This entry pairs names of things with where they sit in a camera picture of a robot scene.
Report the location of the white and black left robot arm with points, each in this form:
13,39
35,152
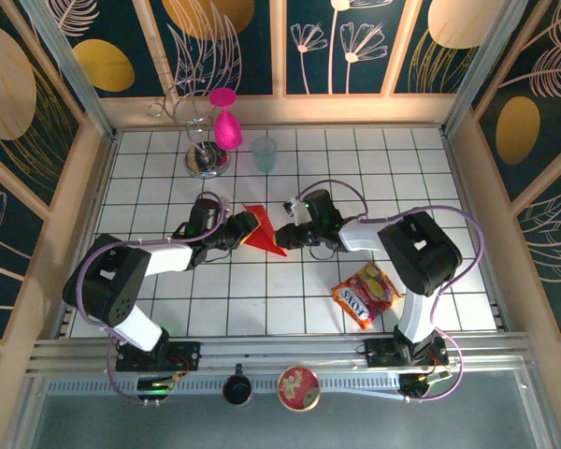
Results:
168,257

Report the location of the orange candy bag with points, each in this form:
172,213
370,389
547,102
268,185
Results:
367,294

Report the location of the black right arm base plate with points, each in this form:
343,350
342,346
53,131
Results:
378,353

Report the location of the aluminium rail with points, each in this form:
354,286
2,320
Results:
280,348

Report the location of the black mug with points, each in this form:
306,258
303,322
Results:
237,388

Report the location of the perforated metal strip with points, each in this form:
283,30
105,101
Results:
205,386

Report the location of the translucent plastic cup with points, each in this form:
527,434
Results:
264,154

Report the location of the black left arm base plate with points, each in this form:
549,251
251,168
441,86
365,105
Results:
187,355

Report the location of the red square paper sheet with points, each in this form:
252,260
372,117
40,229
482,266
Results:
266,234

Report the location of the aluminium frame post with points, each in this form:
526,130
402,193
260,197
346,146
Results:
70,70
486,56

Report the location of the pink wine glass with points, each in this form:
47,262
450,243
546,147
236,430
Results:
227,133

